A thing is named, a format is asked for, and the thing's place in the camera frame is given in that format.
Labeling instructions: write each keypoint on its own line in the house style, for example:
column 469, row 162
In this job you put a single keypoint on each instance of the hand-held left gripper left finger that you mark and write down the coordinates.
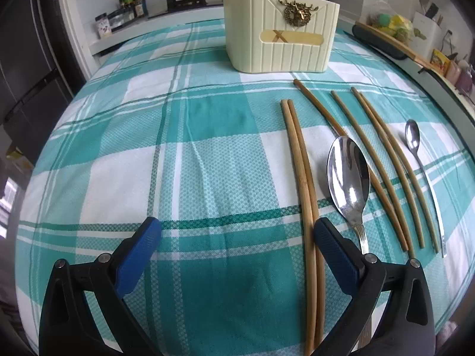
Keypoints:
column 139, row 256

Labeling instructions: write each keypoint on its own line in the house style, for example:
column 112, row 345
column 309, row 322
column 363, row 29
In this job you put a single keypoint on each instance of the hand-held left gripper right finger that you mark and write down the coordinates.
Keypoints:
column 334, row 252

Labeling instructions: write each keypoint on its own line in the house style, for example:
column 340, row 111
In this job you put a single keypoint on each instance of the large steel spoon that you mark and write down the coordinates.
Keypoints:
column 349, row 174

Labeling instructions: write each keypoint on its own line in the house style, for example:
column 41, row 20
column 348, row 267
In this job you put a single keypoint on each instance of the bamboo chopstick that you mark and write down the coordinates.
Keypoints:
column 420, row 239
column 313, row 101
column 301, row 137
column 353, row 124
column 292, row 137
column 436, row 246

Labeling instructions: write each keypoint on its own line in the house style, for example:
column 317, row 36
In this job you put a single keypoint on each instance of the small steel spoon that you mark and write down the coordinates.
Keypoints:
column 412, row 137

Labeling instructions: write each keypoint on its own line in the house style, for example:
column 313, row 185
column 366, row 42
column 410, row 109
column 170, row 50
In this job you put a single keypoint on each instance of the cream ribbed utensil holder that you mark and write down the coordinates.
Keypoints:
column 252, row 44

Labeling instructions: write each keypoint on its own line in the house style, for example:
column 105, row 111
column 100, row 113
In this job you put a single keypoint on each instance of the teal plaid tablecloth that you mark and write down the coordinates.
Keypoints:
column 148, row 155

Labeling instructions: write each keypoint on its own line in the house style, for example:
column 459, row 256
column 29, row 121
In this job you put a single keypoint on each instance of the cardboard box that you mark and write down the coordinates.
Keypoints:
column 16, row 155

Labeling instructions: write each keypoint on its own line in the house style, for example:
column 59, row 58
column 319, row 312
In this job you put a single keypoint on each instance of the wooden cutting board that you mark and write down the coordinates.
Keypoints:
column 415, row 55

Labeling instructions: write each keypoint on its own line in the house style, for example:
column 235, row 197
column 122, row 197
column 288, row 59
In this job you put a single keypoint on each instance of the pink container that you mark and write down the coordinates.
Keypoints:
column 462, row 78

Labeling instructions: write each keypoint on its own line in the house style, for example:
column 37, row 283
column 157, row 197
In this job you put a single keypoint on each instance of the yellow packet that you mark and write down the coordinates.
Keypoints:
column 439, row 61

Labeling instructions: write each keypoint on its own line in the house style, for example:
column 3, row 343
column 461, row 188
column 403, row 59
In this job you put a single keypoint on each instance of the black refrigerator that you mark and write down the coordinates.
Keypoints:
column 29, row 63

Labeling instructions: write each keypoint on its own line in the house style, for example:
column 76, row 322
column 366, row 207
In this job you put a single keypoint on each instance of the white label spice jar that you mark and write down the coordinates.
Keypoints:
column 104, row 26

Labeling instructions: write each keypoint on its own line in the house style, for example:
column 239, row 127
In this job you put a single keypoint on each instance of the plastic bag of fruit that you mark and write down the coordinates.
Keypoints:
column 393, row 22

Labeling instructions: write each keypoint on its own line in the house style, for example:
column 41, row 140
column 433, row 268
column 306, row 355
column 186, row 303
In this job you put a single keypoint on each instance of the dark sauce bottle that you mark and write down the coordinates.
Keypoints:
column 139, row 5

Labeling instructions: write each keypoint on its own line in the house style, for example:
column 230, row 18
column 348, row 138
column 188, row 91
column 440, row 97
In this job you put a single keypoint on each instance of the black gas stove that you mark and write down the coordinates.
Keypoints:
column 185, row 2

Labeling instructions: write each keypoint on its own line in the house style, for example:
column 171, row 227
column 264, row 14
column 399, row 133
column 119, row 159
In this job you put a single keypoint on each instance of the black spatula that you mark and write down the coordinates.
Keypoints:
column 432, row 10

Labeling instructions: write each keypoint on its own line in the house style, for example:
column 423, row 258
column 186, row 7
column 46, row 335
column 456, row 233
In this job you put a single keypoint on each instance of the grey spatula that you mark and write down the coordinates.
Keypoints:
column 424, row 0

